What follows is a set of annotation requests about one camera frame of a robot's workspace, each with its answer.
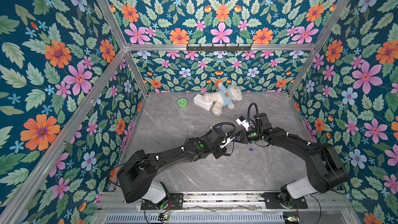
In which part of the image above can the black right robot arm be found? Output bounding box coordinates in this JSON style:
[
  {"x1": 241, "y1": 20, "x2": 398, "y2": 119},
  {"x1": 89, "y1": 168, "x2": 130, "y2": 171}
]
[{"x1": 236, "y1": 113, "x2": 348, "y2": 207}]

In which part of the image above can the black hook rail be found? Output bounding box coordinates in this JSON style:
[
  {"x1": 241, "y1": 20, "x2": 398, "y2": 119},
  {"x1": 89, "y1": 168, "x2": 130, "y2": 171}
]
[{"x1": 186, "y1": 44, "x2": 252, "y2": 52}]

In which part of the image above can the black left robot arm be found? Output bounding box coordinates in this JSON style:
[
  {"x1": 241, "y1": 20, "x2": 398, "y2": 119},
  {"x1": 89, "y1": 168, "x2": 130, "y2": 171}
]
[{"x1": 117, "y1": 128, "x2": 231, "y2": 204}]

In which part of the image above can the white teddy bear blue hoodie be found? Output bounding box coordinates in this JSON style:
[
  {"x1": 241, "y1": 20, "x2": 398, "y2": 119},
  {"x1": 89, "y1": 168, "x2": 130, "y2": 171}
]
[{"x1": 203, "y1": 83, "x2": 243, "y2": 116}]

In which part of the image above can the white box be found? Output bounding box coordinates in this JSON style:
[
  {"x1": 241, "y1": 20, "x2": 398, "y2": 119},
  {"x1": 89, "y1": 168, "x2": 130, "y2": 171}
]
[{"x1": 193, "y1": 94, "x2": 214, "y2": 111}]

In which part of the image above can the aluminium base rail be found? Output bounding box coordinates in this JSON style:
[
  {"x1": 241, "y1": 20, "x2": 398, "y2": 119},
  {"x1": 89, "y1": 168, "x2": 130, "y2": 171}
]
[{"x1": 96, "y1": 191, "x2": 352, "y2": 211}]

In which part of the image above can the green lidded small jar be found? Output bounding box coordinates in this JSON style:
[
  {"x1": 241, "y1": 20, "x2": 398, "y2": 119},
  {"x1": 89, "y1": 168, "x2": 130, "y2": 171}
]
[{"x1": 177, "y1": 99, "x2": 188, "y2": 110}]

